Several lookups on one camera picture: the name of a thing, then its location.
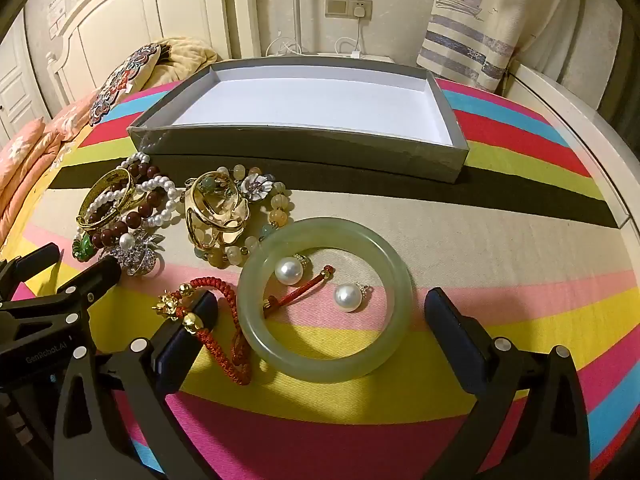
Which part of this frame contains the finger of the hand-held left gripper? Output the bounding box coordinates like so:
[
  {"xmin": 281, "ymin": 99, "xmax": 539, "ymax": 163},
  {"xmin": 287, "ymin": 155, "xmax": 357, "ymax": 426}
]
[
  {"xmin": 0, "ymin": 242, "xmax": 61, "ymax": 286},
  {"xmin": 0, "ymin": 257, "xmax": 123, "ymax": 343}
]

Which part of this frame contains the white window ledge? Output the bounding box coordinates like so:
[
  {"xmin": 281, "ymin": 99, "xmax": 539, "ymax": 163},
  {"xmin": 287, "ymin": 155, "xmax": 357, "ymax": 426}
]
[{"xmin": 505, "ymin": 62, "xmax": 640, "ymax": 231}]

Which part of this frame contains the embroidered round pillow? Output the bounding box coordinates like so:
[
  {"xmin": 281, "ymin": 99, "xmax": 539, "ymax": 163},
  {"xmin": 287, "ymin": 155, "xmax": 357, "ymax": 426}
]
[{"xmin": 87, "ymin": 44, "xmax": 168, "ymax": 128}]

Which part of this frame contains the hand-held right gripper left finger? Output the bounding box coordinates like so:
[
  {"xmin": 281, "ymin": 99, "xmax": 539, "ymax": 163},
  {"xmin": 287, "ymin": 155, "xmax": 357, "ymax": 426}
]
[{"xmin": 52, "ymin": 290, "xmax": 221, "ymax": 480}]

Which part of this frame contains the white cable bundle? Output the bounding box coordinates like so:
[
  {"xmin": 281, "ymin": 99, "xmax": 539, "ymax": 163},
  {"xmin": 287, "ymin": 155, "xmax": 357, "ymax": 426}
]
[{"xmin": 264, "ymin": 35, "xmax": 307, "ymax": 57}]

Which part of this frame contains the yellow pillow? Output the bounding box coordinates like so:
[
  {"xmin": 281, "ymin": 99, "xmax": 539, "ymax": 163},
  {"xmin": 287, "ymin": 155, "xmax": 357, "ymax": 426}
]
[{"xmin": 145, "ymin": 37, "xmax": 218, "ymax": 91}]

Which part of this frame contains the white wooden headboard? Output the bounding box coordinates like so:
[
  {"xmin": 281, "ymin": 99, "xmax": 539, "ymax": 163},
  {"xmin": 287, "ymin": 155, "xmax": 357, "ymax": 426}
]
[{"xmin": 45, "ymin": 0, "xmax": 261, "ymax": 106}]

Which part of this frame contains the wide gold bangle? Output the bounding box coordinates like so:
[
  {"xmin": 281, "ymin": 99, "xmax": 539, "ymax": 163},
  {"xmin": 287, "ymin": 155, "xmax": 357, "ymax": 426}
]
[{"xmin": 75, "ymin": 166, "xmax": 147, "ymax": 233}]

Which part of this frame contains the wall socket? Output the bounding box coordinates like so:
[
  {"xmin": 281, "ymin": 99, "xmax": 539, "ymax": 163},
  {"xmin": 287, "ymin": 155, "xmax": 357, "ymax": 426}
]
[{"xmin": 325, "ymin": 0, "xmax": 372, "ymax": 20}]

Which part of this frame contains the red cord gold bead bracelet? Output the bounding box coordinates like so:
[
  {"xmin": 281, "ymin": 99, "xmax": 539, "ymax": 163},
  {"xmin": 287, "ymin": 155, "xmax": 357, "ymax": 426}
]
[{"xmin": 152, "ymin": 265, "xmax": 337, "ymax": 387}]

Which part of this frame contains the white bedside table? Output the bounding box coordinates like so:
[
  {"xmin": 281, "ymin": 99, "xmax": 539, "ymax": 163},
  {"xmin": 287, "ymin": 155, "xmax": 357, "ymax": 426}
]
[{"xmin": 260, "ymin": 51, "xmax": 398, "ymax": 65}]

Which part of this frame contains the colourful striped blanket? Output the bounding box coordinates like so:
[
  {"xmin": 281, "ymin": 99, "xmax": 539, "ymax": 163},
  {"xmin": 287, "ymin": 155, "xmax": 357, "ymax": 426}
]
[{"xmin": 0, "ymin": 77, "xmax": 631, "ymax": 480}]

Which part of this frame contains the green jade pendant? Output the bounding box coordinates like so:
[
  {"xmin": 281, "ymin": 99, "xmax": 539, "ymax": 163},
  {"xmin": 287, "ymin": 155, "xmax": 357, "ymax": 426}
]
[{"xmin": 71, "ymin": 232, "xmax": 101, "ymax": 263}]

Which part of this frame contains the white wardrobe door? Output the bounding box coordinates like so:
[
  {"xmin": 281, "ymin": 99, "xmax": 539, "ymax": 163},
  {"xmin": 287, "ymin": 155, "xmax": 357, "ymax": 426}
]
[{"xmin": 0, "ymin": 10, "xmax": 51, "ymax": 141}]

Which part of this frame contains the white pearl bracelet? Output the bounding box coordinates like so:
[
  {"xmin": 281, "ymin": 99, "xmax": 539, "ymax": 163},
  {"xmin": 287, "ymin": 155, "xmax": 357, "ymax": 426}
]
[{"xmin": 75, "ymin": 152, "xmax": 183, "ymax": 241}]

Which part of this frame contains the gold openwork cuff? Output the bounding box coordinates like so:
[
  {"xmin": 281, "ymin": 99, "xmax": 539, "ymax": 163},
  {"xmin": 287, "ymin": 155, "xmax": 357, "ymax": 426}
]
[{"xmin": 184, "ymin": 171, "xmax": 253, "ymax": 248}]

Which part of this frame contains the grey cardboard tray box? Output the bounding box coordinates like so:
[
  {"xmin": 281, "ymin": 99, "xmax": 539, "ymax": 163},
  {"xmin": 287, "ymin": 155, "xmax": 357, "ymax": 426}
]
[{"xmin": 127, "ymin": 57, "xmax": 471, "ymax": 184}]

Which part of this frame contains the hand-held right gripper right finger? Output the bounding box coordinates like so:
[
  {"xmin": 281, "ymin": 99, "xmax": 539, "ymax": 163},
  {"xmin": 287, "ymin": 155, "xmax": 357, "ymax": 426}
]
[{"xmin": 424, "ymin": 286, "xmax": 598, "ymax": 480}]

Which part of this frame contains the white charging cable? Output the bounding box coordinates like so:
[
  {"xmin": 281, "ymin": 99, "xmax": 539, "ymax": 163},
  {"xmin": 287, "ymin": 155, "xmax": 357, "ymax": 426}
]
[{"xmin": 336, "ymin": 17, "xmax": 366, "ymax": 58}]

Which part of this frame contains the dark red bead bracelet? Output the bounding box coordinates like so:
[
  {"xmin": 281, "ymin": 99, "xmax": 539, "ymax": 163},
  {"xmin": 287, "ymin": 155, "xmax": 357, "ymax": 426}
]
[{"xmin": 87, "ymin": 160, "xmax": 163, "ymax": 251}]

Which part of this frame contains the striped printed curtain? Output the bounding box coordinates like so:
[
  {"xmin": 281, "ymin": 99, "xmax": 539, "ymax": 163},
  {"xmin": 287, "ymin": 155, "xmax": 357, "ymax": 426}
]
[{"xmin": 416, "ymin": 0, "xmax": 576, "ymax": 95}]

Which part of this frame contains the green jade bangle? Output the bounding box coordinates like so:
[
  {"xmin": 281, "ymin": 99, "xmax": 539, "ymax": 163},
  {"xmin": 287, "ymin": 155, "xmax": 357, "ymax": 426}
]
[{"xmin": 236, "ymin": 216, "xmax": 415, "ymax": 383}]

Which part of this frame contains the orange floral quilt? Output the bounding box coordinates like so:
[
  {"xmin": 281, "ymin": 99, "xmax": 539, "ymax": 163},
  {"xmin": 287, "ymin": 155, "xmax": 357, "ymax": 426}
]
[{"xmin": 0, "ymin": 87, "xmax": 108, "ymax": 246}]

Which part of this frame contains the silver rhinestone bracelet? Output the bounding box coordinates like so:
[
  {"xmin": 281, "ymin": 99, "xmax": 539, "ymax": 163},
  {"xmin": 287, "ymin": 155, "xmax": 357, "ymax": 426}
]
[{"xmin": 102, "ymin": 230, "xmax": 166, "ymax": 278}]

